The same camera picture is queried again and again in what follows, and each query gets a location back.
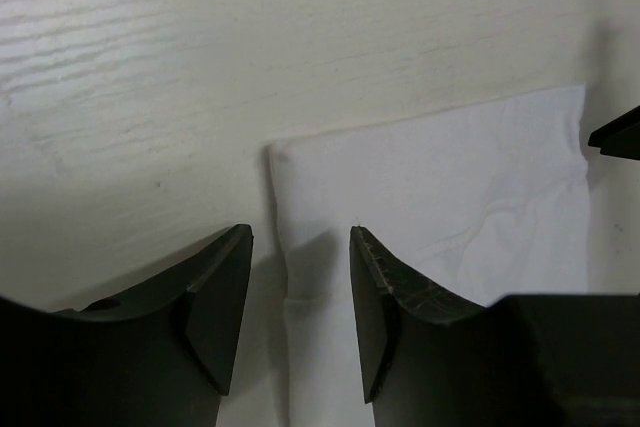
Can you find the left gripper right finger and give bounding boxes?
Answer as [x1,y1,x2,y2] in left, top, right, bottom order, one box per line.
[350,227,639,426]

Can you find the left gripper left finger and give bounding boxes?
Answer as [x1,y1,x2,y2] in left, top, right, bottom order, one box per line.
[1,224,253,426]

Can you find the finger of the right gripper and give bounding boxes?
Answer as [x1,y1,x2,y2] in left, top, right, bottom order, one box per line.
[588,106,640,160]

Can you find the white skirt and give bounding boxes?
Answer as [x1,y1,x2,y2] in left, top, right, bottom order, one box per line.
[268,85,591,426]

